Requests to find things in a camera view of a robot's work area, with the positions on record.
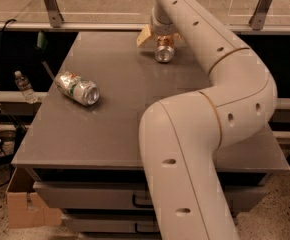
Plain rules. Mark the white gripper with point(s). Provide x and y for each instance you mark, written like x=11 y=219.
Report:
x=162 y=30

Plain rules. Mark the orange soda can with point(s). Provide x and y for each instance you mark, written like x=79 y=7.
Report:
x=165 y=49

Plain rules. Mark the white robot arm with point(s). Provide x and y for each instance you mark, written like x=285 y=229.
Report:
x=178 y=135

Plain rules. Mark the silver green soda can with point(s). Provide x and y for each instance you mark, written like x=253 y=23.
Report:
x=77 y=88

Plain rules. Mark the grey drawer cabinet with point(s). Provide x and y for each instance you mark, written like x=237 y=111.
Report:
x=100 y=144

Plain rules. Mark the clear plastic water bottle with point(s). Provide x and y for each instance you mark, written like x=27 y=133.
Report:
x=25 y=87

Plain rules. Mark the upper grey drawer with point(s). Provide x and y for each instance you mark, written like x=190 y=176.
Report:
x=129 y=196

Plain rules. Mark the grey drawer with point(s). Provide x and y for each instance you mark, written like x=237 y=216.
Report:
x=129 y=196
x=96 y=223

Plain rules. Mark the lower grey drawer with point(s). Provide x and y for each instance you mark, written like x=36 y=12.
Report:
x=96 y=223

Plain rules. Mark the cardboard box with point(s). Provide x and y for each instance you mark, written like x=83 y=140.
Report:
x=25 y=208

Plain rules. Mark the right metal bracket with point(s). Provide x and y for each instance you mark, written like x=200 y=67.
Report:
x=257 y=21

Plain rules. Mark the metal bracket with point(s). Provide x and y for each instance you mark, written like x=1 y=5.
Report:
x=257 y=21
x=54 y=14

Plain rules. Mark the green handled tool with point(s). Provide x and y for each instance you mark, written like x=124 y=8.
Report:
x=40 y=47

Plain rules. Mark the left metal bracket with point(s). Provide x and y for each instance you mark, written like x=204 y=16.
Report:
x=54 y=14

